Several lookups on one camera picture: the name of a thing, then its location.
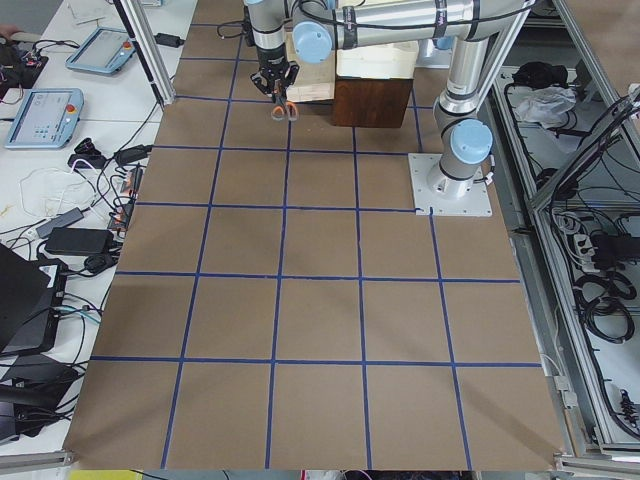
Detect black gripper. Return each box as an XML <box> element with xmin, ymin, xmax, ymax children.
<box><xmin>251</xmin><ymin>47</ymin><xmax>300</xmax><ymax>96</ymax></box>

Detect orange grey scissors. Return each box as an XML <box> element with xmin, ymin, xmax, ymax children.
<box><xmin>271</xmin><ymin>82</ymin><xmax>299</xmax><ymax>122</ymax></box>

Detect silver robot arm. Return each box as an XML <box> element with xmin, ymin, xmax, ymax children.
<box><xmin>244</xmin><ymin>0</ymin><xmax>334</xmax><ymax>102</ymax></box>
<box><xmin>329</xmin><ymin>1</ymin><xmax>534</xmax><ymax>200</ymax></box>

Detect dark wooden drawer cabinet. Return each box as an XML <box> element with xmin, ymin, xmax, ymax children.
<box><xmin>332</xmin><ymin>77</ymin><xmax>413</xmax><ymax>128</ymax></box>

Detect white foam tray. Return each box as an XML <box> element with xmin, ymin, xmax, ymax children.
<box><xmin>336</xmin><ymin>41</ymin><xmax>419</xmax><ymax>80</ymax></box>

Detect upper teach pendant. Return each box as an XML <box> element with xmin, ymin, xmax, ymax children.
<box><xmin>65</xmin><ymin>27</ymin><xmax>135</xmax><ymax>75</ymax></box>

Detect teach pendant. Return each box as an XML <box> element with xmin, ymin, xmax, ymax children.
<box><xmin>4</xmin><ymin>88</ymin><xmax>84</xmax><ymax>150</ymax></box>
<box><xmin>65</xmin><ymin>27</ymin><xmax>135</xmax><ymax>75</ymax></box>

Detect lower teach pendant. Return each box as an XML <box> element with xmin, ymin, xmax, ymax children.
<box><xmin>4</xmin><ymin>88</ymin><xmax>84</xmax><ymax>150</ymax></box>

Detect black power adapter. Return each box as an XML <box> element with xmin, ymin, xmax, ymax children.
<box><xmin>44</xmin><ymin>227</ymin><xmax>114</xmax><ymax>256</ymax></box>

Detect white crumpled cloth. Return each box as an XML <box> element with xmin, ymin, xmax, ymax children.
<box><xmin>514</xmin><ymin>86</ymin><xmax>577</xmax><ymax>128</ymax></box>

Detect black laptop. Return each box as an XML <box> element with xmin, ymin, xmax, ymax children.
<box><xmin>1</xmin><ymin>246</ymin><xmax>68</xmax><ymax>357</ymax></box>

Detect aluminium frame post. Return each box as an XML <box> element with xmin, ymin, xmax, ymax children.
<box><xmin>114</xmin><ymin>0</ymin><xmax>176</xmax><ymax>108</ymax></box>

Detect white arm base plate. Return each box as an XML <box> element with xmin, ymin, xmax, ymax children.
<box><xmin>408</xmin><ymin>153</ymin><xmax>493</xmax><ymax>218</ymax></box>

